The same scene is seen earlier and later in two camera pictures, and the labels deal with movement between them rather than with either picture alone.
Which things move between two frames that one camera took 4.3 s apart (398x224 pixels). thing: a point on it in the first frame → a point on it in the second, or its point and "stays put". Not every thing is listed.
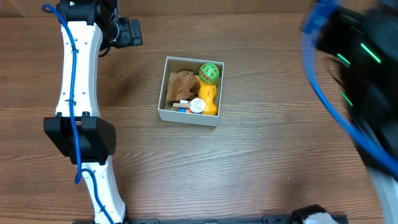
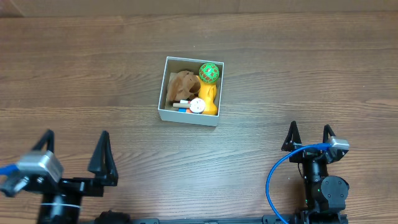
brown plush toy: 183,85 stays put
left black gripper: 131,32 → 76,185
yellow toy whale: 208,93 stays put
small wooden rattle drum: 197,106 stays put
